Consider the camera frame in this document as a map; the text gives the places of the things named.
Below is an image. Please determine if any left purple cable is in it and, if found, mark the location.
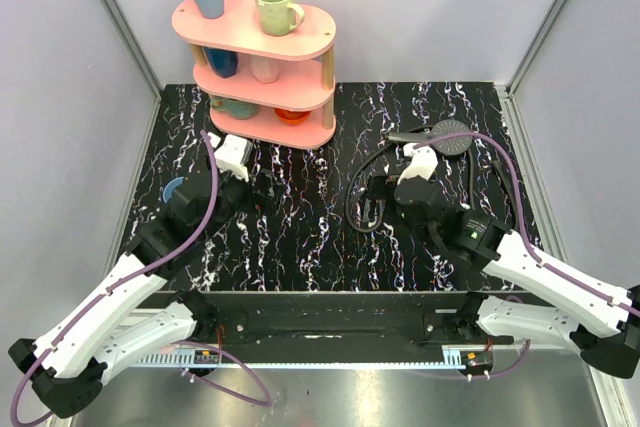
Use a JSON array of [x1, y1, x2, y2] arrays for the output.
[[9, 130, 274, 427]]

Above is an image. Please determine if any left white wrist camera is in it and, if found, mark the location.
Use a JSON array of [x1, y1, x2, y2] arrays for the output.
[[207, 132, 253, 182]]

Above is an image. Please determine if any pale pink faceted cup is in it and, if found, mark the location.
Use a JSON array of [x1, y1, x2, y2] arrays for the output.
[[250, 55, 280, 84]]

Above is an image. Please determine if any teal speckled ceramic mug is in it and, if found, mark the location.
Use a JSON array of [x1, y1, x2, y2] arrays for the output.
[[210, 96, 259, 120]]

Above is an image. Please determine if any dark blue faceted cup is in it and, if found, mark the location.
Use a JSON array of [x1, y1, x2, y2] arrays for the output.
[[203, 47, 239, 78]]

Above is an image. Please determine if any black flexible shower hose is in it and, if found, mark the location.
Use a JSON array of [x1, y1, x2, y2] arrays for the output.
[[346, 127, 507, 234]]

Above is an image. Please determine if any dark grey shower head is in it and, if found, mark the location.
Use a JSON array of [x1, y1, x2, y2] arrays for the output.
[[385, 119, 473, 156]]

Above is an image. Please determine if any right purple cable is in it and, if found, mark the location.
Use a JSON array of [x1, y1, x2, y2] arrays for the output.
[[414, 132, 640, 381]]

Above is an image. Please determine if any pink three-tier shelf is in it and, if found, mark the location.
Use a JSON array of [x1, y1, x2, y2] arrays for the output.
[[172, 0, 336, 150]]

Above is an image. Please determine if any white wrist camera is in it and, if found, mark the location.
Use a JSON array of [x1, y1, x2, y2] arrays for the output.
[[207, 132, 253, 182], [397, 143, 438, 184]]

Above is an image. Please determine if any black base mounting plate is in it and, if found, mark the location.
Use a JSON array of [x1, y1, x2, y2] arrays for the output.
[[164, 290, 516, 348]]

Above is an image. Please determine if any small blue cup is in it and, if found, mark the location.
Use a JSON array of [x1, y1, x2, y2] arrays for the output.
[[162, 176, 184, 203]]

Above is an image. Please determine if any orange bowl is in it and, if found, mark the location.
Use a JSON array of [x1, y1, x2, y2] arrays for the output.
[[274, 108, 311, 125]]

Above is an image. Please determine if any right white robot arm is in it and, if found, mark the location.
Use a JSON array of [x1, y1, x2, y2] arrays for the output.
[[365, 175, 639, 379]]

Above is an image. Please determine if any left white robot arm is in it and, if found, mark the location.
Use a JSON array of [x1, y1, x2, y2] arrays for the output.
[[8, 160, 262, 418]]

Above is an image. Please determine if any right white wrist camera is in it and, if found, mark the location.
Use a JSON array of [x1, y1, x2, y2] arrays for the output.
[[397, 143, 438, 184]]

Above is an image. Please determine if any purple cable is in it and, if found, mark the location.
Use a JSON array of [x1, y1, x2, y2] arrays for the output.
[[9, 130, 274, 427], [414, 132, 640, 381]]

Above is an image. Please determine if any light green mug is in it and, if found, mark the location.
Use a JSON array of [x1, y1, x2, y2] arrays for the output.
[[255, 0, 306, 36]]

